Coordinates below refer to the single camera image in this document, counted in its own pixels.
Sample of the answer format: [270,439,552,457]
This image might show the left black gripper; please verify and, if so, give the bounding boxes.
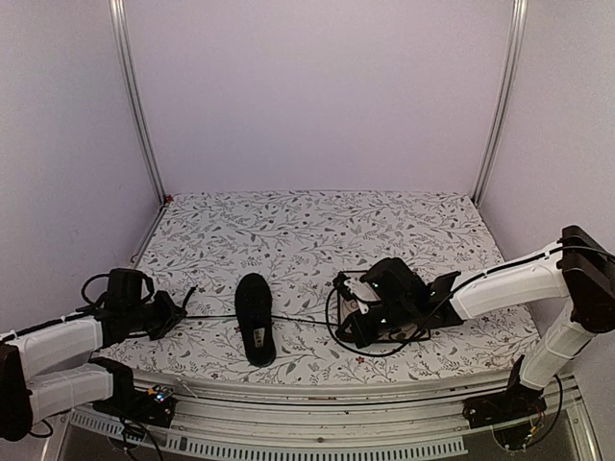
[125,289,185,340]

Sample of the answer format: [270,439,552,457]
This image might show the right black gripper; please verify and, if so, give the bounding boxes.
[337,299,415,348]

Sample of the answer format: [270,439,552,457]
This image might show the black canvas shoe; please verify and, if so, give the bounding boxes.
[234,273,277,368]

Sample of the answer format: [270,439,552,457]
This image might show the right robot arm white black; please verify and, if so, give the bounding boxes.
[331,226,614,419]

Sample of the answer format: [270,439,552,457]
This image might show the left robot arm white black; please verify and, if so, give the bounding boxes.
[1,268,186,442]

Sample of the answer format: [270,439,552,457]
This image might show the floral square plate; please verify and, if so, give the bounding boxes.
[333,271,416,346]

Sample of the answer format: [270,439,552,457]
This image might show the floral patterned table mat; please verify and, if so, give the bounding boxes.
[104,191,539,386]

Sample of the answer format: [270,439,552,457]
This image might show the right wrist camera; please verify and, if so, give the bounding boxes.
[333,273,381,314]

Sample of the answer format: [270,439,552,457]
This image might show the left camera cable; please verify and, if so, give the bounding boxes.
[80,273,111,308]

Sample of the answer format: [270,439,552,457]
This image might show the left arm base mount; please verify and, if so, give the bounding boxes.
[92,386,178,428]

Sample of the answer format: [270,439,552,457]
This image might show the front aluminium rail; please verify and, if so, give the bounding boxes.
[41,372,603,460]

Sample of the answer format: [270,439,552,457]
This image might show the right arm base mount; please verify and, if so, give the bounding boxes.
[462,389,547,428]

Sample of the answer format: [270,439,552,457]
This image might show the left aluminium frame post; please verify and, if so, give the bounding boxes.
[109,0,166,206]

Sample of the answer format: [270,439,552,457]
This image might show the aluminium frame post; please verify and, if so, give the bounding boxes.
[109,0,166,206]
[472,0,529,208]

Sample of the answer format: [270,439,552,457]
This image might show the right aluminium frame post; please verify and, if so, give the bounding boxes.
[472,0,529,208]

